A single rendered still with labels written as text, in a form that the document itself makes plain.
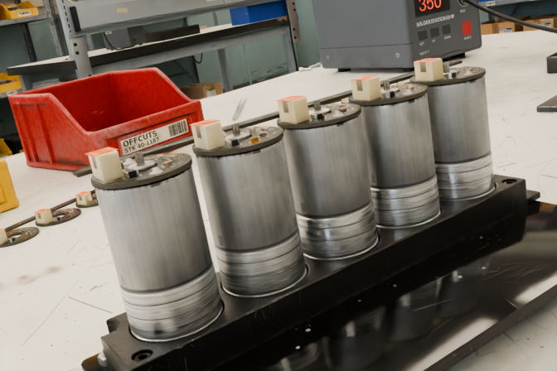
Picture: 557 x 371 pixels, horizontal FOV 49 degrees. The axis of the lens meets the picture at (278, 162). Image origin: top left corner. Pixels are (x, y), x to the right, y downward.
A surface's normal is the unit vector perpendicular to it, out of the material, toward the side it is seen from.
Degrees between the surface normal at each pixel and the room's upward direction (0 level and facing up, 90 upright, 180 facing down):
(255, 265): 90
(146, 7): 90
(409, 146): 90
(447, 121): 90
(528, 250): 0
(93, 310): 0
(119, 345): 0
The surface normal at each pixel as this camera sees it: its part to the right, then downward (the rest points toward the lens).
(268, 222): 0.44, 0.15
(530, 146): -0.17, -0.95
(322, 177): -0.14, 0.28
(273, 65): 0.70, 0.07
